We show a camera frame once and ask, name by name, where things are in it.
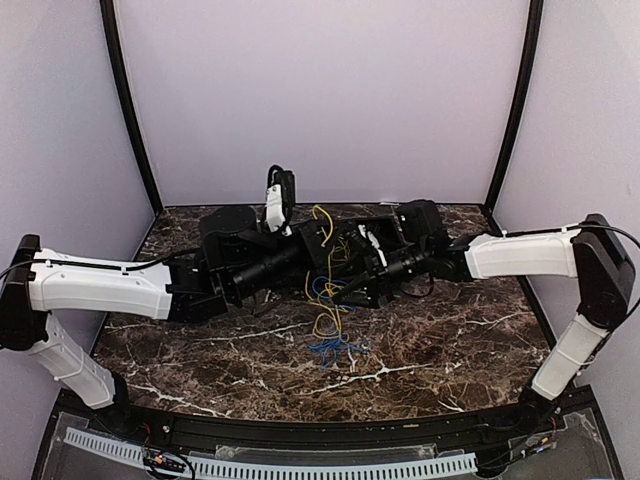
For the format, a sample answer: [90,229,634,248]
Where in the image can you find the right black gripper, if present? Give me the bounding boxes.
[330,240,430,309]

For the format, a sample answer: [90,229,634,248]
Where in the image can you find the blue cable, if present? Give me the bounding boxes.
[304,274,374,369]

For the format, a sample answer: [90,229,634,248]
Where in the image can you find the black three-compartment bin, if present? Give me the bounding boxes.
[342,216,405,256]

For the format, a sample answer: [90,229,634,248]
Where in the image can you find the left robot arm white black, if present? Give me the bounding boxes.
[1,206,335,436]

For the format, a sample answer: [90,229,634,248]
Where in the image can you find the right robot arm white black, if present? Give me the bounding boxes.
[334,200,639,434]

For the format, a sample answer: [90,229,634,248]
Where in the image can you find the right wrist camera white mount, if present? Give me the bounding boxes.
[358,224,388,267]

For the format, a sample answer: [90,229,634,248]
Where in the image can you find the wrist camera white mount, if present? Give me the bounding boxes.
[358,224,388,267]
[261,164,296,237]

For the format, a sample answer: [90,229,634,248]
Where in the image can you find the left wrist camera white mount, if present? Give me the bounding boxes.
[261,164,296,237]

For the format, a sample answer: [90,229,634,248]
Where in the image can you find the black front rail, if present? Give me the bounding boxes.
[54,387,566,454]

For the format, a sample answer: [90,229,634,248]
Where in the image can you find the white slotted cable duct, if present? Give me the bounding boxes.
[63,427,477,479]

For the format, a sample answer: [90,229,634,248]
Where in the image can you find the right black frame post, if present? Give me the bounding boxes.
[483,0,544,217]

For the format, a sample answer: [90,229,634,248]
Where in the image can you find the black frame post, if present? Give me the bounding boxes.
[99,0,164,216]
[483,0,544,217]

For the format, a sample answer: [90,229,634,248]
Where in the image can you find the left black frame post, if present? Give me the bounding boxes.
[99,0,164,216]

